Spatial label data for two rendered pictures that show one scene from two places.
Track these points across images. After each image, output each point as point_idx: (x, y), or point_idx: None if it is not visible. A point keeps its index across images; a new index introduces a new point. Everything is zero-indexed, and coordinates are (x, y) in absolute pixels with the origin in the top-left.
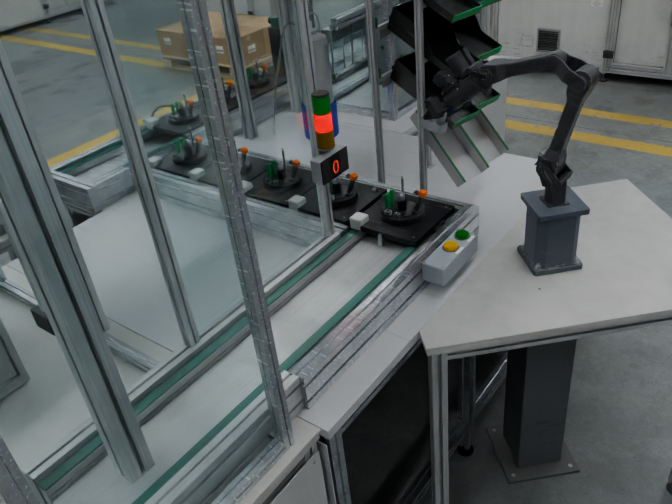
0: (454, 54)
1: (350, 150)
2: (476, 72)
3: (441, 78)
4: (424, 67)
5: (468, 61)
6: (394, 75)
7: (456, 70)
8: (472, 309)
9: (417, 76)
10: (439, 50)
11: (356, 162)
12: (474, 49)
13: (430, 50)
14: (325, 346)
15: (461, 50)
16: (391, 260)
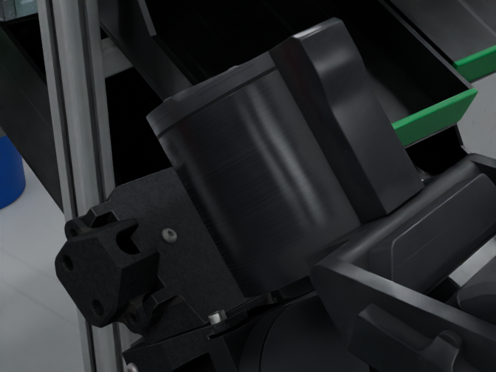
0: (215, 88)
1: (20, 271)
2: (416, 352)
3: (110, 272)
4: None
5: (350, 176)
6: (3, 103)
7: (230, 240)
8: None
9: (61, 153)
10: (228, 1)
11: (11, 333)
12: (443, 12)
13: (136, 1)
14: None
15: (288, 56)
16: None
